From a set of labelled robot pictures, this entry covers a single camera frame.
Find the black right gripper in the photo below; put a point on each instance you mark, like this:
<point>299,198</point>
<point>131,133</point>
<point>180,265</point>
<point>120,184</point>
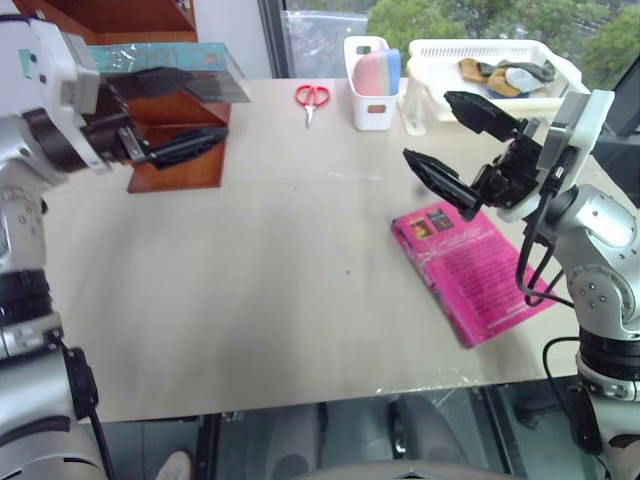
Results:
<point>515,172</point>

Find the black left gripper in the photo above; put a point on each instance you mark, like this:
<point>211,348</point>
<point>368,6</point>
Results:
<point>107,135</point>

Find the teal book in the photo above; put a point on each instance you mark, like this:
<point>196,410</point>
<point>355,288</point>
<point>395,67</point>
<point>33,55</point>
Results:
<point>220,75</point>

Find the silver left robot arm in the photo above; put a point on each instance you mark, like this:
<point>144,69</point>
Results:
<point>25,400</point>

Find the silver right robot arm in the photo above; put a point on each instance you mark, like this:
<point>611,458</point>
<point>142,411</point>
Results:
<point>600,220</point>

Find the wooden bookshelf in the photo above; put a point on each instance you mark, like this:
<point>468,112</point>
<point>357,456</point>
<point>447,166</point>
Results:
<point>175,115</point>

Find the pink book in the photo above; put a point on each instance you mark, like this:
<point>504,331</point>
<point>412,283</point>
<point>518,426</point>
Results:
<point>475,275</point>

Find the tan orange sock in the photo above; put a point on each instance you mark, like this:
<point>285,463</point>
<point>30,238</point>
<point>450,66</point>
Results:
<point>500,84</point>

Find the brown sock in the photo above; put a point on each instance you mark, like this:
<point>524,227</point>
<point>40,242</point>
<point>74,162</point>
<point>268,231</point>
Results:
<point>470,69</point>

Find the white plastic basket tray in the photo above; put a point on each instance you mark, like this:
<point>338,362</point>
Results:
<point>425,75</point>

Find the light blue sock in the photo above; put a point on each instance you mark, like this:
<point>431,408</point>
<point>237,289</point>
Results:
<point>522,79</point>

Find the white plastic storage bin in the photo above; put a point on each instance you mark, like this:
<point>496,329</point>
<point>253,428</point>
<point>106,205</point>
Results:
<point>372,110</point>

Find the grey green sock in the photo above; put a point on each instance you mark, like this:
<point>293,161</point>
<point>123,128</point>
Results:
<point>530,67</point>

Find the pastel pink blue cloths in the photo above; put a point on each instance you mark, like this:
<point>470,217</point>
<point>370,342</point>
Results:
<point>375,72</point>

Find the black slanted panel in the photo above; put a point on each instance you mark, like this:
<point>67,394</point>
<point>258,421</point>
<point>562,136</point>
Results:
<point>622,115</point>

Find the white shoe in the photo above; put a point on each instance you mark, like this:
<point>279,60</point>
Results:
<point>175,465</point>

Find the dark window frame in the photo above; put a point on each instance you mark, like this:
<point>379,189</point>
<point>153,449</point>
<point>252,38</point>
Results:
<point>272,37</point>

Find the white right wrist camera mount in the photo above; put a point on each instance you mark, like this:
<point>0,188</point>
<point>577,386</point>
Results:
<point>595,120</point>

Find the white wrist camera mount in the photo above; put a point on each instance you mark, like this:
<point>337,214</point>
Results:
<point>45,50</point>
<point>595,120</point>

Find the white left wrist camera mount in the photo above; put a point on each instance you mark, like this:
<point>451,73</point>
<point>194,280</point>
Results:
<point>45,50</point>

